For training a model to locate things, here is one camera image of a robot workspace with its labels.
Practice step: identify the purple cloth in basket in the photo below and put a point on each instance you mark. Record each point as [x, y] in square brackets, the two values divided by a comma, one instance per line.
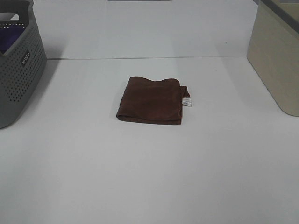
[8, 36]

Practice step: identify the beige storage bin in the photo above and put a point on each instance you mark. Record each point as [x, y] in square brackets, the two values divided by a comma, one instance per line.
[273, 51]

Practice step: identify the brown towel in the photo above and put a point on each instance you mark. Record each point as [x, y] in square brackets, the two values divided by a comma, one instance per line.
[152, 102]

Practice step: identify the grey perforated laundry basket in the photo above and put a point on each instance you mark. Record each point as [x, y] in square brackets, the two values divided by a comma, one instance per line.
[23, 64]

